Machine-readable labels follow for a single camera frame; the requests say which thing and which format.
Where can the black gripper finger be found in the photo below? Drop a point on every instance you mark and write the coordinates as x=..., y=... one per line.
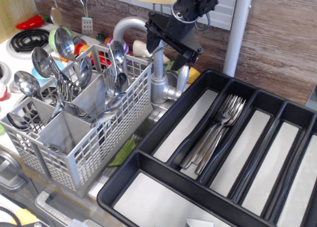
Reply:
x=153, y=39
x=180, y=61

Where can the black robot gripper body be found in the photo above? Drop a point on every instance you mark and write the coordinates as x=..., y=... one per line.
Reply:
x=177, y=34

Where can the silver metal fork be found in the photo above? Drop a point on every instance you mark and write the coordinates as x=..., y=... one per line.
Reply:
x=166, y=60

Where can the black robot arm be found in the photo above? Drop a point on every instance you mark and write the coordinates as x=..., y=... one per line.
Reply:
x=189, y=11

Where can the stack of forks in tray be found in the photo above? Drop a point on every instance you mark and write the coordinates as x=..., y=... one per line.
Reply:
x=226, y=116

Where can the grey plastic cutlery basket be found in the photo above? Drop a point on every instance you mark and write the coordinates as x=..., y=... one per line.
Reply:
x=66, y=148

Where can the black cutlery tray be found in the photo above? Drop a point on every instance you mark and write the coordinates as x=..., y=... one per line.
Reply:
x=263, y=172

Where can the yellow toy corn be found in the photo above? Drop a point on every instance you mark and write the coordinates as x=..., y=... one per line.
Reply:
x=193, y=75

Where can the spoon right compartment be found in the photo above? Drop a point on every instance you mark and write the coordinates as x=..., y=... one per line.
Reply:
x=117, y=54

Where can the silver kitchen faucet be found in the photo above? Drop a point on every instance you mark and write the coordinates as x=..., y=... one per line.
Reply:
x=161, y=91

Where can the hanging toy spatula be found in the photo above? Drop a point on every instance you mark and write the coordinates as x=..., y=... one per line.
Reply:
x=87, y=22

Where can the spoon in middle compartment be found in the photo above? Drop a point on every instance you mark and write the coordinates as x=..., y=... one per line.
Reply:
x=85, y=73

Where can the white metal pole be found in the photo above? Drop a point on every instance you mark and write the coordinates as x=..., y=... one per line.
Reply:
x=237, y=31

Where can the large spoon top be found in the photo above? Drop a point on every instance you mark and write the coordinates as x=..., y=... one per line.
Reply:
x=64, y=45

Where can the large spoon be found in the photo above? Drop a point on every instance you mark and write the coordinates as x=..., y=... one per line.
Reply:
x=44, y=63
x=64, y=45
x=28, y=84

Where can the green toy leaf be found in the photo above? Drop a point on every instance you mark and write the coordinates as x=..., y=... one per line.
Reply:
x=123, y=153

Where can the hanging toy strainer spoon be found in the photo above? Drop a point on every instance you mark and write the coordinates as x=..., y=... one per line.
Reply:
x=55, y=15

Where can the green toy bowl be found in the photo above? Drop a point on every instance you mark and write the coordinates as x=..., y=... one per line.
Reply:
x=52, y=36

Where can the large spoon left upper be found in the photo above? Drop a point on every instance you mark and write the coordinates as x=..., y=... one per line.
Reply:
x=44, y=63

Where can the red toy chili pepper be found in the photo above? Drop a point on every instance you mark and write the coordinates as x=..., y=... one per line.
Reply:
x=33, y=23

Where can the black coil stove burner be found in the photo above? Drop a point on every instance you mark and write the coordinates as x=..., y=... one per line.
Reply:
x=27, y=40

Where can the spoon front left corner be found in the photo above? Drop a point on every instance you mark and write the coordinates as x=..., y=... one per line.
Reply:
x=18, y=122

